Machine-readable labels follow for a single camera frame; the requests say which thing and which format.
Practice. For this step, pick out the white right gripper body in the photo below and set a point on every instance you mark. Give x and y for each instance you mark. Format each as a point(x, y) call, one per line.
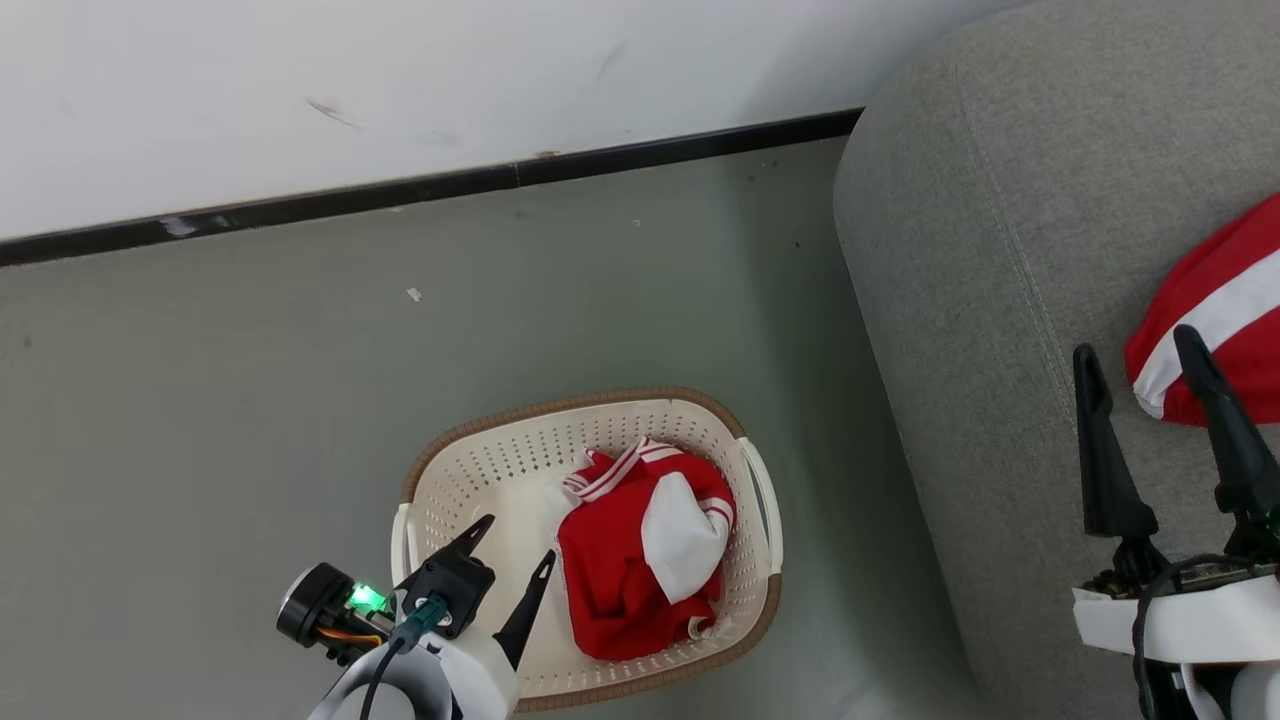
point(1210, 620)

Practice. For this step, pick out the red white garment with cuffs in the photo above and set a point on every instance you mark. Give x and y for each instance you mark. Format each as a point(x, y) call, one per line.
point(610, 570)

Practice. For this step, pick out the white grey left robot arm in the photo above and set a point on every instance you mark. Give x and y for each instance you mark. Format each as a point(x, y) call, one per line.
point(425, 695)

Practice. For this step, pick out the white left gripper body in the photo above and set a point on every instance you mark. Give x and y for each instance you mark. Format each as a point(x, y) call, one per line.
point(480, 680)

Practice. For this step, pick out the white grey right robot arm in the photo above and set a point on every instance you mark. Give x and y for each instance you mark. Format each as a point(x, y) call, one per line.
point(1250, 695)

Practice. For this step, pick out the grey fabric sofa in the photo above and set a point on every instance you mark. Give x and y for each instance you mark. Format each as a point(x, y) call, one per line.
point(1000, 300)

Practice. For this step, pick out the black wall baseboard strip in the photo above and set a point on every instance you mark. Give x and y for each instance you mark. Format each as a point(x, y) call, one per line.
point(300, 208)

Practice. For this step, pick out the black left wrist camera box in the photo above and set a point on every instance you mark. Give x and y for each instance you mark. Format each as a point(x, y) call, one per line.
point(450, 588)

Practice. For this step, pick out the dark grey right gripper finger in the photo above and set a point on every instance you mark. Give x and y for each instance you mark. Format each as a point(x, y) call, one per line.
point(1105, 470)
point(1240, 460)

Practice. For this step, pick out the red garment with wide stripe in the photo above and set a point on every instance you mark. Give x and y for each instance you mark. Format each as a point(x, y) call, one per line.
point(1220, 260)

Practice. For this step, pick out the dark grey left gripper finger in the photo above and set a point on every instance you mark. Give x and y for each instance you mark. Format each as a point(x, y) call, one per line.
point(525, 605)
point(462, 545)

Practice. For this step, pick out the cream perforated laundry basket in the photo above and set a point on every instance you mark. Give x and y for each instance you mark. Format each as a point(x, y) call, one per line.
point(500, 470)

